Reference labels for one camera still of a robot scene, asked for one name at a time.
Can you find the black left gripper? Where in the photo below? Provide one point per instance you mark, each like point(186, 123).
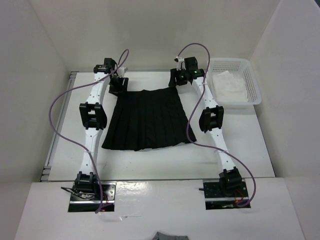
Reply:
point(119, 89)

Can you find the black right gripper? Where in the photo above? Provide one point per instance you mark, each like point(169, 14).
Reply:
point(174, 73)

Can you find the black pleated skirt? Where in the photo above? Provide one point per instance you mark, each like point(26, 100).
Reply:
point(148, 119)

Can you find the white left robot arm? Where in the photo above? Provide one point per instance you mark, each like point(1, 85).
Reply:
point(94, 121)

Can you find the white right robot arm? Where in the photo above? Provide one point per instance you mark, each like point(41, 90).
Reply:
point(210, 123)

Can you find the white cloth in basket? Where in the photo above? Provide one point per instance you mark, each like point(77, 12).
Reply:
point(230, 87)

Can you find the white perforated plastic basket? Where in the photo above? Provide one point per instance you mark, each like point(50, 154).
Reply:
point(239, 66)

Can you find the grey folded cloth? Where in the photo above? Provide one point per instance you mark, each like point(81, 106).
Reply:
point(163, 236)

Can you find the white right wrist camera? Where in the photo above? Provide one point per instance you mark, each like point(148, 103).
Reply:
point(180, 63)

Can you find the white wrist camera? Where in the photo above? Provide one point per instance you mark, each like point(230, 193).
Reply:
point(121, 71)
point(180, 63)

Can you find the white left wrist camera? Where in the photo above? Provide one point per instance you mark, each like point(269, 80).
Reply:
point(121, 71)

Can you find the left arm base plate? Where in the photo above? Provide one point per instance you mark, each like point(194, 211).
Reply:
point(88, 202)

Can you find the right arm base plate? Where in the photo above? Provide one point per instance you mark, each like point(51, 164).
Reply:
point(216, 199)

